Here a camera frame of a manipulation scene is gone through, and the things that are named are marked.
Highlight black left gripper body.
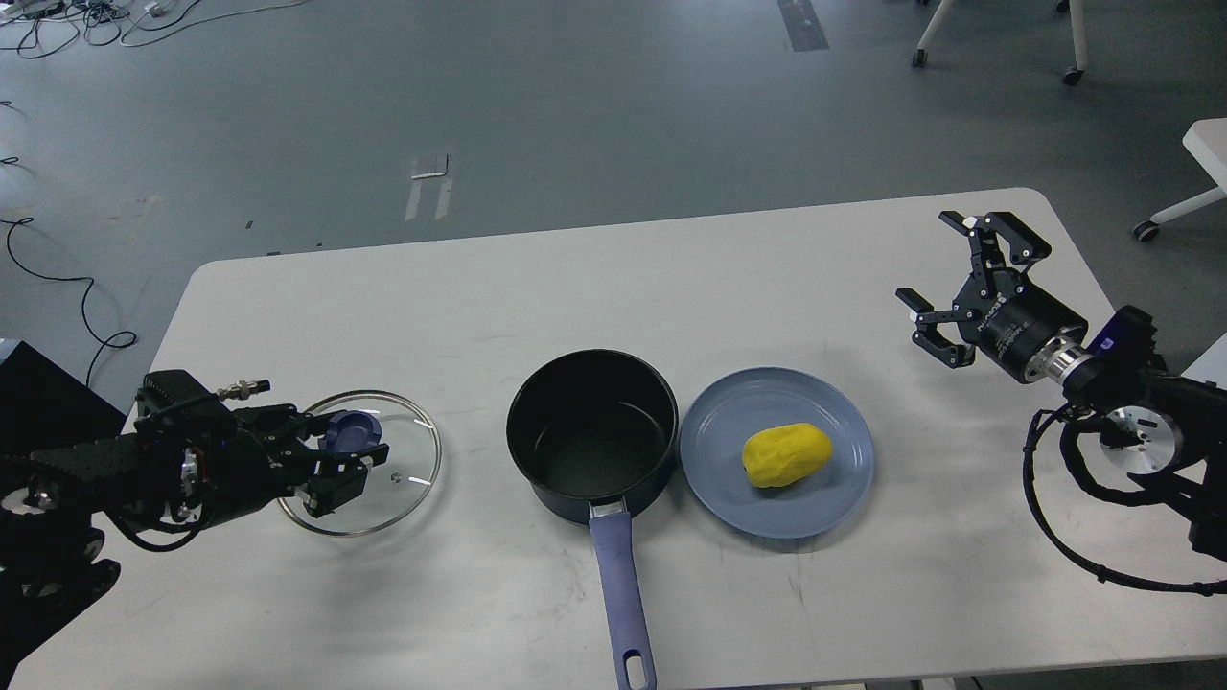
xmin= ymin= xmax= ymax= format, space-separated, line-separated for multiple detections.
xmin=133 ymin=370 xmax=290 ymax=530

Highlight black box at left edge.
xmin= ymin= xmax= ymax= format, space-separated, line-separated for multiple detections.
xmin=1 ymin=339 xmax=126 ymax=457

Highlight white chair legs with casters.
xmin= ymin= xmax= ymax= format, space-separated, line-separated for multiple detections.
xmin=909 ymin=1 xmax=1092 ymax=87

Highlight glass pot lid blue knob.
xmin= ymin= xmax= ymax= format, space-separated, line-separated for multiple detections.
xmin=276 ymin=389 xmax=444 ymax=538

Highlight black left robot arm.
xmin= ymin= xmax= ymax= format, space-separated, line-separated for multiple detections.
xmin=1 ymin=370 xmax=389 ymax=684

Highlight black floor cable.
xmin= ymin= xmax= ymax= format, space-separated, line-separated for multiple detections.
xmin=0 ymin=217 xmax=139 ymax=388

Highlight blue plate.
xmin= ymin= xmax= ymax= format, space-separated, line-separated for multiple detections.
xmin=680 ymin=367 xmax=875 ymax=539

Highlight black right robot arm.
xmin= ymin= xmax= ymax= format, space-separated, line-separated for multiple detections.
xmin=894 ymin=211 xmax=1226 ymax=597

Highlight blue saucepan with handle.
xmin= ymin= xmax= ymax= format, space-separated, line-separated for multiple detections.
xmin=506 ymin=349 xmax=680 ymax=689

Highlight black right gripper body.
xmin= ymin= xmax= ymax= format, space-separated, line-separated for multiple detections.
xmin=960 ymin=273 xmax=1090 ymax=384

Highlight yellow potato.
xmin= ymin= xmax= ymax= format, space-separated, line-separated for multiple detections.
xmin=741 ymin=424 xmax=834 ymax=489

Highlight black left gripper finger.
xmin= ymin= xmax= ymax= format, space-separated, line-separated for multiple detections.
xmin=279 ymin=455 xmax=387 ymax=518
xmin=232 ymin=403 xmax=328 ymax=449

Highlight tangled cables on floor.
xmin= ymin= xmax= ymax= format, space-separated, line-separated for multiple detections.
xmin=0 ymin=0 xmax=313 ymax=60

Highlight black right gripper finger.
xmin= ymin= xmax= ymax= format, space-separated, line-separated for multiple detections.
xmin=937 ymin=211 xmax=1053 ymax=289
xmin=894 ymin=287 xmax=979 ymax=370

